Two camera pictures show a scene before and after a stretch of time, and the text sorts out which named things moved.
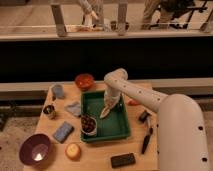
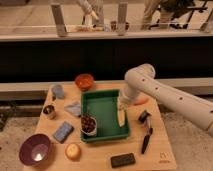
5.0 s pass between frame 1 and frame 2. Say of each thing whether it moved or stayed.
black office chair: stayed
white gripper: moved
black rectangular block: stayed
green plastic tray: stayed
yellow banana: moved
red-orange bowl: stayed
